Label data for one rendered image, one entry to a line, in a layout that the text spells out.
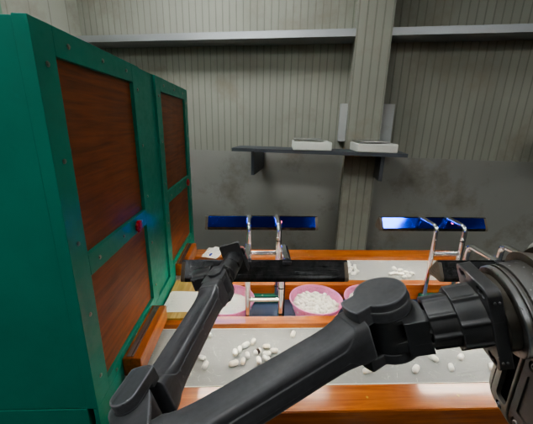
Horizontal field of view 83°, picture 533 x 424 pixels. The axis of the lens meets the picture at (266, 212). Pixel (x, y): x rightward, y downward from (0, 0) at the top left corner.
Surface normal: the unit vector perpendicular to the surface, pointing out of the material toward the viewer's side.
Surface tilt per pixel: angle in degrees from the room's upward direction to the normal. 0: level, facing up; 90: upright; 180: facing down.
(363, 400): 0
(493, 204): 90
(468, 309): 48
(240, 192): 90
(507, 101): 90
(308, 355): 19
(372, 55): 90
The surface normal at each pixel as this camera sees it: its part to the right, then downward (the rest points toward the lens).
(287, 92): -0.17, 0.28
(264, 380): -0.30, -0.91
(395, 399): 0.02, -0.96
